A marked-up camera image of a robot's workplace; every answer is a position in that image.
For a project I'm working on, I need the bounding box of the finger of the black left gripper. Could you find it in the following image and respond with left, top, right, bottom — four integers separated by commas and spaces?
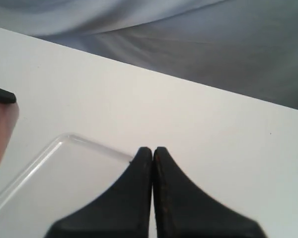
0, 88, 16, 104

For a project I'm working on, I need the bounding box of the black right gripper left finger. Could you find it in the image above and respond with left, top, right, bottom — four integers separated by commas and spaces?
45, 147, 152, 238

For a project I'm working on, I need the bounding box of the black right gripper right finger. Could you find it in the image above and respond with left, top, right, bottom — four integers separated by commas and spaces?
152, 147, 265, 238

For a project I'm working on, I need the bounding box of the red sauce squeeze bottle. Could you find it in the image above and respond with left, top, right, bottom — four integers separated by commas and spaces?
0, 103, 19, 163

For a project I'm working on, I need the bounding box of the white rectangular plastic tray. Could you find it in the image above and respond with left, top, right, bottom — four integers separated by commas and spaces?
0, 135, 134, 238

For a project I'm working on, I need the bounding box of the grey backdrop cloth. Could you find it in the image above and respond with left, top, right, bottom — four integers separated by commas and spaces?
0, 0, 298, 109

